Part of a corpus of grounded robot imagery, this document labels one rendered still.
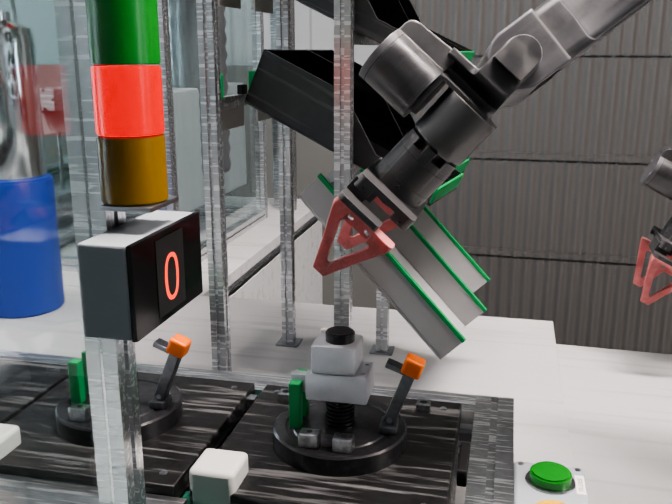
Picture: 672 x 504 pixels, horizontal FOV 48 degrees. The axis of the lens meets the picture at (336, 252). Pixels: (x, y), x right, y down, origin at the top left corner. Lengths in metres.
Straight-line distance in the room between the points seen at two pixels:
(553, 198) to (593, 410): 2.44
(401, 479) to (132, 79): 0.45
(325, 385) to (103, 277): 0.30
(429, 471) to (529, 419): 0.39
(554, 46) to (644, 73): 2.83
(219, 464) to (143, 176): 0.31
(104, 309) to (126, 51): 0.18
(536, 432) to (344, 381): 0.41
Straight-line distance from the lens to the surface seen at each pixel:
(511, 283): 3.67
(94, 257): 0.56
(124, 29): 0.57
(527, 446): 1.08
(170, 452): 0.83
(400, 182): 0.70
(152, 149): 0.57
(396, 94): 0.70
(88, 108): 0.59
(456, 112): 0.69
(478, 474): 0.81
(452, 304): 1.10
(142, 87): 0.57
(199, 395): 0.94
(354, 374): 0.77
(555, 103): 3.53
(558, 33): 0.73
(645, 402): 1.26
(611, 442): 1.12
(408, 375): 0.77
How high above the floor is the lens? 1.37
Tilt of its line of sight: 15 degrees down
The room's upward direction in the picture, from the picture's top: straight up
